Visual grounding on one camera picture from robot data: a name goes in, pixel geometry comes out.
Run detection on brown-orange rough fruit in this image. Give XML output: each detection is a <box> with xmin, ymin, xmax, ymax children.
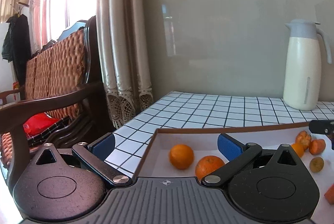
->
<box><xmin>296</xmin><ymin>131</ymin><xmax>312</xmax><ymax>151</ymax></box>

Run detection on smooth small orange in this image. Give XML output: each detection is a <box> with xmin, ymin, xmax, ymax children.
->
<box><xmin>291</xmin><ymin>143</ymin><xmax>305</xmax><ymax>158</ymax></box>

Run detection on small brown-green round fruit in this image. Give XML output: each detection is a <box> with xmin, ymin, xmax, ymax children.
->
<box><xmin>309</xmin><ymin>157</ymin><xmax>324</xmax><ymax>173</ymax></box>

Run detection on large rough orange tangerine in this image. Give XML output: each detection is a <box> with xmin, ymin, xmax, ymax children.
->
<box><xmin>195</xmin><ymin>155</ymin><xmax>225</xmax><ymax>181</ymax></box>

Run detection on brown cardboard tray white inside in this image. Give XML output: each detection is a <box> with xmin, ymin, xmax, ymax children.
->
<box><xmin>133</xmin><ymin>124</ymin><xmax>333</xmax><ymax>223</ymax></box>

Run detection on orange carrot chunk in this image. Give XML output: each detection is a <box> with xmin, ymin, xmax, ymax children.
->
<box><xmin>309</xmin><ymin>139</ymin><xmax>326</xmax><ymax>155</ymax></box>

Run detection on checkered white tablecloth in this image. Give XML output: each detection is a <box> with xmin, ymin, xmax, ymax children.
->
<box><xmin>105</xmin><ymin>91</ymin><xmax>333</xmax><ymax>176</ymax></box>

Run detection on red cushion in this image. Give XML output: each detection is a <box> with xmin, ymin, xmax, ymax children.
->
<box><xmin>23</xmin><ymin>113</ymin><xmax>60</xmax><ymax>138</ymax></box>

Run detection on beige curtain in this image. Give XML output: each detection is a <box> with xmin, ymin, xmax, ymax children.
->
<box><xmin>96</xmin><ymin>0</ymin><xmax>153</xmax><ymax>128</ymax></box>

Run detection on black striped cushion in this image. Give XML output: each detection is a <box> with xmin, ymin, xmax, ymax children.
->
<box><xmin>27</xmin><ymin>116</ymin><xmax>70</xmax><ymax>147</ymax></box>

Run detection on dark wooden woven-back bench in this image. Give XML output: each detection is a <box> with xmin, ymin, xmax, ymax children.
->
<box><xmin>1</xmin><ymin>16</ymin><xmax>114</xmax><ymax>191</ymax></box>

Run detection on cream thermos jug grey lid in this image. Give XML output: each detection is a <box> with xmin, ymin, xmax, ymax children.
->
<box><xmin>283</xmin><ymin>19</ymin><xmax>332</xmax><ymax>111</ymax></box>

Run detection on black hanging jacket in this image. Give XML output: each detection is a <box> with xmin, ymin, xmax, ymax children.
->
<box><xmin>2</xmin><ymin>14</ymin><xmax>32</xmax><ymax>86</ymax></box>

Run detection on straw hat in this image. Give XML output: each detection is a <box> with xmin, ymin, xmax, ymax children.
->
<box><xmin>17</xmin><ymin>0</ymin><xmax>30</xmax><ymax>8</ymax></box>

